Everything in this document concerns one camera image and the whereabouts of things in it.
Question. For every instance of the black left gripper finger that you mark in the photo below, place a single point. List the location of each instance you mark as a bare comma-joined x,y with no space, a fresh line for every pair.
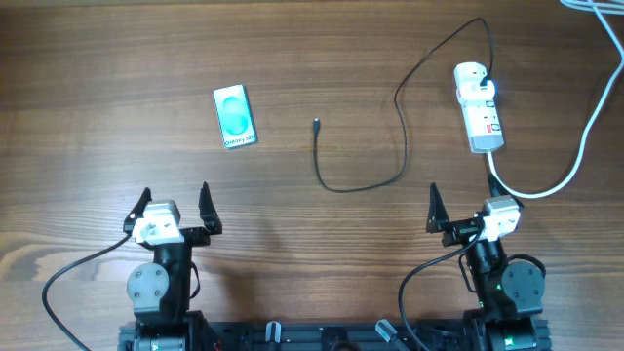
137,212
207,211

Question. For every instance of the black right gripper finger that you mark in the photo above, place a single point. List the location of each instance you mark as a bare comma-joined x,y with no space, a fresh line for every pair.
496,189
438,218

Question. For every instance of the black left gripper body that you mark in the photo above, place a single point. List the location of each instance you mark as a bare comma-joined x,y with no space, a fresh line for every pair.
192,238

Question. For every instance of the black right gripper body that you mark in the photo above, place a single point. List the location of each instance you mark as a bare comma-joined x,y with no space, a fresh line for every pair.
459,232

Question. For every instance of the turquoise screen smartphone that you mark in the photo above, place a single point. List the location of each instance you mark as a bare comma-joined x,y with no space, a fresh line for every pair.
234,116

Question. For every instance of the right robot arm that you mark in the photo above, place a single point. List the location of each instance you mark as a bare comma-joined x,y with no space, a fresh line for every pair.
509,287

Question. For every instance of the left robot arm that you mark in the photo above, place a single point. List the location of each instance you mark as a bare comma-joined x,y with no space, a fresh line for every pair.
160,290

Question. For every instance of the white charger plug adapter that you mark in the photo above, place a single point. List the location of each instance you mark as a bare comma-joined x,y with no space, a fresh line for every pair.
474,92

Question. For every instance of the white power strip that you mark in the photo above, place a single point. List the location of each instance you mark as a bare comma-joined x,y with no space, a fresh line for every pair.
483,127

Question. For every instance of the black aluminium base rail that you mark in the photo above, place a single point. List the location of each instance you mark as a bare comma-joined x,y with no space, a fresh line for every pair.
434,334

